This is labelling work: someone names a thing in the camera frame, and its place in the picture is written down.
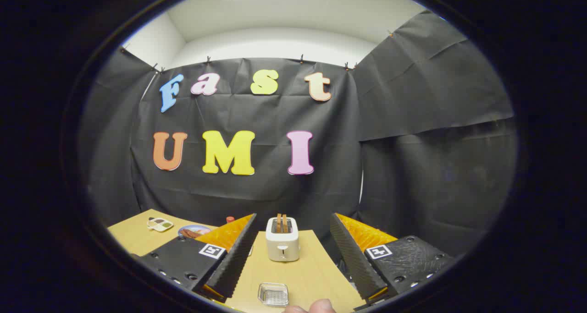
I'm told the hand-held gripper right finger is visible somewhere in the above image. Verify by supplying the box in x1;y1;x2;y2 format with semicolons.
330;213;457;304

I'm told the black backdrop cloth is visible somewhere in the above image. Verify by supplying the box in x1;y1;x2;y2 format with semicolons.
78;11;519;258

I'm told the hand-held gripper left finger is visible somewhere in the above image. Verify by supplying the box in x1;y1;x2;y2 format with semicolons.
133;214;257;303

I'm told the small white divided dish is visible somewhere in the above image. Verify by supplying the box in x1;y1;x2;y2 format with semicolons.
147;217;174;232

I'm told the metal wire basket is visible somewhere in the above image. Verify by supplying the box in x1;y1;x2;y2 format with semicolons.
257;283;289;308

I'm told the printed round plate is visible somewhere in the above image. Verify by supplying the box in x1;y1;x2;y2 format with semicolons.
178;225;212;239

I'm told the white toaster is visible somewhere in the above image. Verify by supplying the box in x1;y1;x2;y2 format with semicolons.
266;217;300;262

